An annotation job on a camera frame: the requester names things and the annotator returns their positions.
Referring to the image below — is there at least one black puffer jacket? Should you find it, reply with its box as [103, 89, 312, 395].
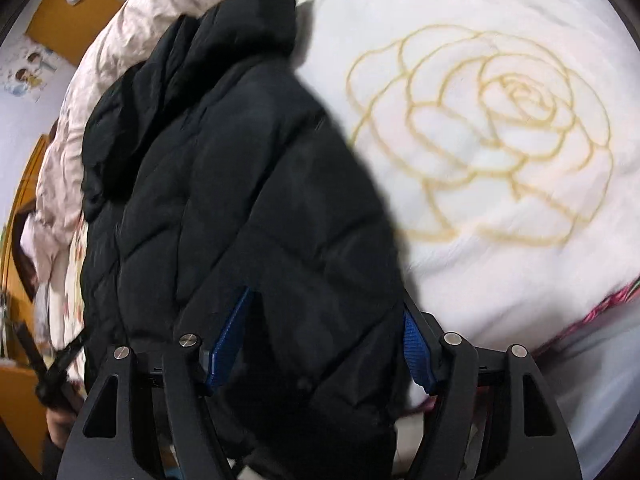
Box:
[81, 0, 408, 479]

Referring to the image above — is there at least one left hand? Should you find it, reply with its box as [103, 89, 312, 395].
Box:
[46, 408, 78, 450]

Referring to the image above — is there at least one plaid red mattress cover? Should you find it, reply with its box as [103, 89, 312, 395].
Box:
[534, 276, 640, 359]

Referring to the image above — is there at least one beige crumpled duvet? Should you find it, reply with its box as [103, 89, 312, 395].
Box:
[19, 0, 292, 281]

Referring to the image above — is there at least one wooden wardrobe door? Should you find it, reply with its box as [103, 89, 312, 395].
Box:
[26, 0, 126, 66]

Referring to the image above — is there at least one white rose print bedsheet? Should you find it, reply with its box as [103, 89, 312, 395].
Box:
[46, 0, 640, 411]

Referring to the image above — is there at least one wooden headboard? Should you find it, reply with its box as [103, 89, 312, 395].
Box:
[1, 136, 49, 479]

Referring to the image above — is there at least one cartoon wall poster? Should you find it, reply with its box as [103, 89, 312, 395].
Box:
[1, 36, 62, 102]

